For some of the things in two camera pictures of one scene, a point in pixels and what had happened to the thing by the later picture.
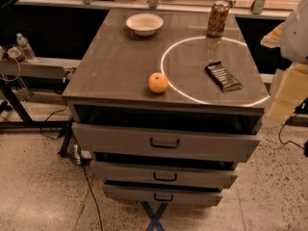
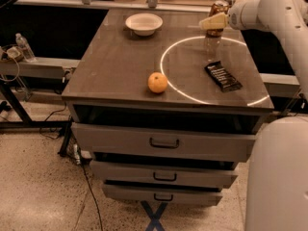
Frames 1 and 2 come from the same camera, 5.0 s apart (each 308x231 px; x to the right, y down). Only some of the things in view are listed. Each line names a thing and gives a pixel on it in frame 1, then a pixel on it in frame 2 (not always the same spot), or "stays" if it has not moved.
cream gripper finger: x=273 y=38 to x=219 y=20
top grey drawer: x=166 y=143 stays
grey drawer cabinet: x=164 y=111 stays
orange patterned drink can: x=217 y=18 stays
